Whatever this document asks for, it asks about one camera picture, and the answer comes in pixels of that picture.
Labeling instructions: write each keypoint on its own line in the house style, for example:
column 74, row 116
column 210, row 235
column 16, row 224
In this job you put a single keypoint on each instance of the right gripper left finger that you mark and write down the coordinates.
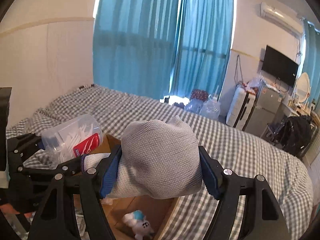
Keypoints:
column 55, row 218

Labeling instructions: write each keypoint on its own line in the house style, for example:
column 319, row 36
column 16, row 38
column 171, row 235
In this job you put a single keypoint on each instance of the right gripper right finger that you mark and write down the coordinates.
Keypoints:
column 262, row 217

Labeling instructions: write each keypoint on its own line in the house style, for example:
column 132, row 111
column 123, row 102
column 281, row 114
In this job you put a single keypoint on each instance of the clear floss pick jar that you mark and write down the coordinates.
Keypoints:
column 72, row 139

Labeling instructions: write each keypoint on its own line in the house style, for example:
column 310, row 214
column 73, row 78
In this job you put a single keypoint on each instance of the small white plush toy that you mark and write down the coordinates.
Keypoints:
column 140, row 226

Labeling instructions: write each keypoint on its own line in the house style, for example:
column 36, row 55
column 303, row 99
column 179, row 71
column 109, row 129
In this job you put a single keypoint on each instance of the grey white sock bundle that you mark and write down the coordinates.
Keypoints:
column 159, row 159

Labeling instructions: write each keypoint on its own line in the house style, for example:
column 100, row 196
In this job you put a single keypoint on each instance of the grey checked bed cover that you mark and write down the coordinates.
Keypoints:
column 245, row 154

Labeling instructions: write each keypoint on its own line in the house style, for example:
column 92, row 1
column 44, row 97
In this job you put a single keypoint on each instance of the black jacket on chair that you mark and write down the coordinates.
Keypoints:
column 294, row 134

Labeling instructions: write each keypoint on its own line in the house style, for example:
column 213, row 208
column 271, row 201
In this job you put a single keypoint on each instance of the brown cardboard box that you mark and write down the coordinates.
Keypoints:
column 157, row 212

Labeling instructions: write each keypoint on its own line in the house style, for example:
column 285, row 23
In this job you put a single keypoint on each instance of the white dressing table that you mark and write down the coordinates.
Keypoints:
column 285, row 111

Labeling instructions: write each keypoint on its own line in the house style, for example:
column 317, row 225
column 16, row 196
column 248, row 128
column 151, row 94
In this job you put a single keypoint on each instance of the silver mini fridge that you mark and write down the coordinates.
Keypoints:
column 264, row 110

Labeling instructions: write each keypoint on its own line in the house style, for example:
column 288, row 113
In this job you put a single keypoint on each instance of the white suitcase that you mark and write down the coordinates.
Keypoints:
column 240, row 108

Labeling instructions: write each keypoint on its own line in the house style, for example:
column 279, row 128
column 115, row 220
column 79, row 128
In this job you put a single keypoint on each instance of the clear water jug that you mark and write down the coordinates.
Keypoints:
column 211, row 108

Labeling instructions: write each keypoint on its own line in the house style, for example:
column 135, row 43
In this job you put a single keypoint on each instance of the plastic bag on fridge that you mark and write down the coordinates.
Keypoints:
column 255, row 82

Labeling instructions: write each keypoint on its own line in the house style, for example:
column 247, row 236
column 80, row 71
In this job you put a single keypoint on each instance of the red patterned bag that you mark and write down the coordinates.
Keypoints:
column 198, row 94

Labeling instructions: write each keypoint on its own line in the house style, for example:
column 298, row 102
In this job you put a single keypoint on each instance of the white oval mirror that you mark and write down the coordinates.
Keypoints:
column 303, row 87

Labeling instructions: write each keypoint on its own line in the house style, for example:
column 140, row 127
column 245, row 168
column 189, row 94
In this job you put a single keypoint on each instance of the blue side window curtain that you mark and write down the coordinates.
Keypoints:
column 312, row 62

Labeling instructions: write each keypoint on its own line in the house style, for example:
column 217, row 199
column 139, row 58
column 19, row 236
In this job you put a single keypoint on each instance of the blue curtain right panel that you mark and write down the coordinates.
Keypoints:
column 203, row 45

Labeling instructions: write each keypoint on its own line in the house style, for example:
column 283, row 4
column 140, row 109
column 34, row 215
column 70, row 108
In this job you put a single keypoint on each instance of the blue curtain panel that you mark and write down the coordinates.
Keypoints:
column 134, row 45
column 203, row 45

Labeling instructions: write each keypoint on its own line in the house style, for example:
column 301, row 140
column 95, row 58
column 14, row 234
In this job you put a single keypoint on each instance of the blue curtain left panel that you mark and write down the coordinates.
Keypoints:
column 134, row 45

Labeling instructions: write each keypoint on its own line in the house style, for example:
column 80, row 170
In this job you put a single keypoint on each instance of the white air conditioner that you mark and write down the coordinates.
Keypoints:
column 281, row 19

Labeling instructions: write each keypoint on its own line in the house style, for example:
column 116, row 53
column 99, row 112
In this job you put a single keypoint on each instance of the black wall television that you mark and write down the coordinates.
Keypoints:
column 280, row 66

